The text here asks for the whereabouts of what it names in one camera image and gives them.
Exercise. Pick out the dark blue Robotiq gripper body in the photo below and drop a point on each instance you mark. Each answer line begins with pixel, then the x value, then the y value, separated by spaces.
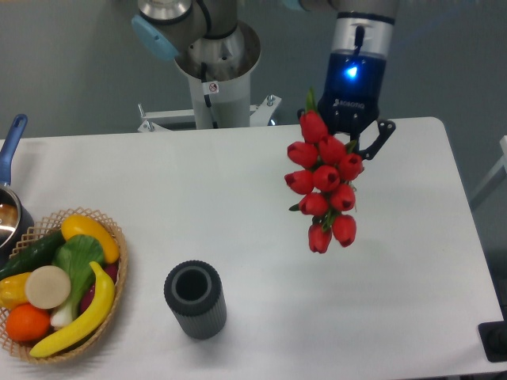
pixel 350 100

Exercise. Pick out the orange fruit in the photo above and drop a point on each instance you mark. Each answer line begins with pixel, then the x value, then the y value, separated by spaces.
pixel 27 323

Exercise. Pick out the beige round slice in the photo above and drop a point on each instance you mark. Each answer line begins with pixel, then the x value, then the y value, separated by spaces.
pixel 47 287

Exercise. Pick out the dark red vegetable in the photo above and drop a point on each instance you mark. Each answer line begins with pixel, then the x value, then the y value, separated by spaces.
pixel 112 271

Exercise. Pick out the yellow bell pepper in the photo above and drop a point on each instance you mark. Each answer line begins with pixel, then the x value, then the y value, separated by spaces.
pixel 13 291

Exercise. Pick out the black device at table edge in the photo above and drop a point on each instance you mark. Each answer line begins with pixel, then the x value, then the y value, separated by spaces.
pixel 493 337

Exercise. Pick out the blue handled saucepan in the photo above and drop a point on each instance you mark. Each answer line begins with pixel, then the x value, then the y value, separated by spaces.
pixel 15 219

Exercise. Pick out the green cucumber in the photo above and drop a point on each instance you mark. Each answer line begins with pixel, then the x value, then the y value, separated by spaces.
pixel 39 253

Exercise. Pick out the red tulip bouquet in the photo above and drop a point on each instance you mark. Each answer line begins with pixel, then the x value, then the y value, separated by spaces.
pixel 325 181

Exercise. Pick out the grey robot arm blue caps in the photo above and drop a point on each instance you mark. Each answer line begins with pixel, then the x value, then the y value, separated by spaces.
pixel 362 27

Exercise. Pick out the dark grey ribbed vase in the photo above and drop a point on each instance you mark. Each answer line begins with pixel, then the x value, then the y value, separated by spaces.
pixel 193 291

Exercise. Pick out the yellow banana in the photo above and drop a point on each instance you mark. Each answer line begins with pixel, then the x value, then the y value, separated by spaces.
pixel 86 323

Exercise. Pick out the green bok choy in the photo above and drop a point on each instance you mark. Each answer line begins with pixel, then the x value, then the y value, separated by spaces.
pixel 74 258

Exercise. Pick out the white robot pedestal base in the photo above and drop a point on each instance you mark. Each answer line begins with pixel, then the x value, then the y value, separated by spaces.
pixel 219 77

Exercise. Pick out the white frame at right edge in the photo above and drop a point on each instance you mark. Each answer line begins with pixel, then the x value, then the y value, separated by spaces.
pixel 490 182

